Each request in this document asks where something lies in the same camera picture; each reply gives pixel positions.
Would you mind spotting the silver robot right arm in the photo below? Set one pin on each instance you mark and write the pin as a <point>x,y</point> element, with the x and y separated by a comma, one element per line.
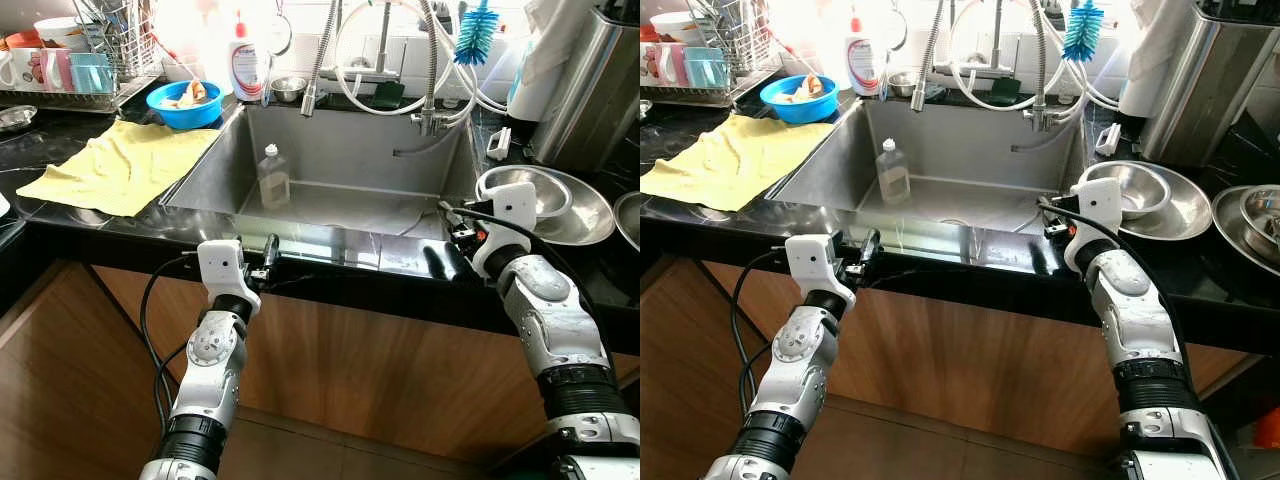
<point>550,310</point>
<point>1130,300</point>

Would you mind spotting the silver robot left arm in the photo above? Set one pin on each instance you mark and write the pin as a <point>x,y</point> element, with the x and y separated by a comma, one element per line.
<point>795,370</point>
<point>210,370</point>

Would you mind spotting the clear plastic bottle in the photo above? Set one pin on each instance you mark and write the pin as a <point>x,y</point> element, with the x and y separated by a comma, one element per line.
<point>274,182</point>
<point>893,177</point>

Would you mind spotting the medium steel bowl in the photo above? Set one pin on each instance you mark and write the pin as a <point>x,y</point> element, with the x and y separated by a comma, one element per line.
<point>550,190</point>
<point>1145,185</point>

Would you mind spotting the small white plastic clip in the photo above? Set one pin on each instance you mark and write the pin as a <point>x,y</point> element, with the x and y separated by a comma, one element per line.
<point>498,143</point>
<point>1107,138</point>

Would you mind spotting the large steel plate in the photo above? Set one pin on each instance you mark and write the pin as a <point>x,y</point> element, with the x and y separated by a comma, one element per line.
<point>580,215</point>
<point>1180,210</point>

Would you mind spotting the stainless steel sink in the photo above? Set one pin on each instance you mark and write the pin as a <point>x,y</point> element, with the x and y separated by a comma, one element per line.
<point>350,145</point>
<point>960,140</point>

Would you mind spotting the yellow dish cloth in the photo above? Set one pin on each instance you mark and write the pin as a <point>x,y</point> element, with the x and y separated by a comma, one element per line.
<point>735,160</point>
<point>120,165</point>

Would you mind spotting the blue plastic bowl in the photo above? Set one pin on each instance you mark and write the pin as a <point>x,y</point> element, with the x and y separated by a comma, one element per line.
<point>185,118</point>
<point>800,112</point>

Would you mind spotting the dark green sponge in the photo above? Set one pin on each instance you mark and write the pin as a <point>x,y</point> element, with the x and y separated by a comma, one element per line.
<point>1005,91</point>
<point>388,96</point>

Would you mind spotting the food scraps in bowl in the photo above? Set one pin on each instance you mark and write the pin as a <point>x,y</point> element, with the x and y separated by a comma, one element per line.
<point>810,87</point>
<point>195,92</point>

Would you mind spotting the chrome gooseneck tap with valves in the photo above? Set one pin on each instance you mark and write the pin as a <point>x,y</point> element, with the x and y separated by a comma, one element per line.
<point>430,70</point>
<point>1038,70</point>

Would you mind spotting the small steel bowl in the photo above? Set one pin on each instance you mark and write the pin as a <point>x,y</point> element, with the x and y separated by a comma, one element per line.
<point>902,84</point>
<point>289,89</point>

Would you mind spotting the steel plate with bowl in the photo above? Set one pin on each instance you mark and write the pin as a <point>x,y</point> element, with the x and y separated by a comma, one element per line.
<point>1225,235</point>
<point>628,220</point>

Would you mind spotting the chrome pull-down faucet sprayer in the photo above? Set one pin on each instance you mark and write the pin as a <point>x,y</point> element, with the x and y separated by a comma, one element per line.
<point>922,85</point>
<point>312,92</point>

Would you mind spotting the white dish soap bottle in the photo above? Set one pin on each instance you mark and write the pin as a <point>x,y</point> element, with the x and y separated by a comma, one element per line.
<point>246,70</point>
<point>863,65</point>

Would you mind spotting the stainless steel knife block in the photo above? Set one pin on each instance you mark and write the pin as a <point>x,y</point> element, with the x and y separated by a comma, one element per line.
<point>1205,90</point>
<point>590,100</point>

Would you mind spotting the white cylindrical container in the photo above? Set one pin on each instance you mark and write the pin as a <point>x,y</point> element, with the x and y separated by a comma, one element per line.
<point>545,60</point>

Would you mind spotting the blue bottle brush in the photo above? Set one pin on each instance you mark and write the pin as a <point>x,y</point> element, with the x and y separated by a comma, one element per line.
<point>476,35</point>
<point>1083,32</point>

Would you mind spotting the metal dish rack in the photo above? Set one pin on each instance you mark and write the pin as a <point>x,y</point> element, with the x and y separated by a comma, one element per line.
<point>705,97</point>
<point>70,100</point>

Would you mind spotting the wooden side cabinet panel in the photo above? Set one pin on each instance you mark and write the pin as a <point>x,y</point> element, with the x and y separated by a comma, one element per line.
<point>685,380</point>
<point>60,380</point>

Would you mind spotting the steel bowl holding cutlery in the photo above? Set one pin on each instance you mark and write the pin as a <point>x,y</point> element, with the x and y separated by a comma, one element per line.
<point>1262,215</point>

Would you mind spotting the teal cup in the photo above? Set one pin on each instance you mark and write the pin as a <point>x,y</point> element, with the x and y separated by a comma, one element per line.
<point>706,68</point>
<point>92,75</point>

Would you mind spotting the pink mug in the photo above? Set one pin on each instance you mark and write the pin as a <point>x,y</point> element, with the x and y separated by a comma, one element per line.
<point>55,72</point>
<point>670,65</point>

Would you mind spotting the small flat steel dish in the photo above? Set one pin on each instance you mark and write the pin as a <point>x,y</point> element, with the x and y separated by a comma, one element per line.
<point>15,118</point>

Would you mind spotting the white ceramic bowl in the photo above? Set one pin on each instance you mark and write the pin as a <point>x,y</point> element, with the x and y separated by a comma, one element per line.
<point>58,33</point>
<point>673,27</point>

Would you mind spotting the white printed mug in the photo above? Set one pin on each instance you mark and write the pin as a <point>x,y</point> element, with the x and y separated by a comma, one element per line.
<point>20,70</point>

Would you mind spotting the red object on floor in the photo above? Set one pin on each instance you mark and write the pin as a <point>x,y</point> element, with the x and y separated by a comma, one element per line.
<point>1268,428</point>

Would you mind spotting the red bowl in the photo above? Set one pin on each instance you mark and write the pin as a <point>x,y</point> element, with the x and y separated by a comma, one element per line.
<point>20,41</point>

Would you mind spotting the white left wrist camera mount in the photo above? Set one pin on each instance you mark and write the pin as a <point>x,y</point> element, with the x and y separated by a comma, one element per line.
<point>815,265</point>
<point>225,270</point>

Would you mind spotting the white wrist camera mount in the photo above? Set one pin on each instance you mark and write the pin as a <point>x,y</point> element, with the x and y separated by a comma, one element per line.
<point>815,265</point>
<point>515,205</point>
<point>225,270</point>
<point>1100,203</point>

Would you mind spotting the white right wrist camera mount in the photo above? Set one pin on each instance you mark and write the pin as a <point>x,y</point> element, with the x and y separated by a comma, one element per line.
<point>1100,203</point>
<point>515,205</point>

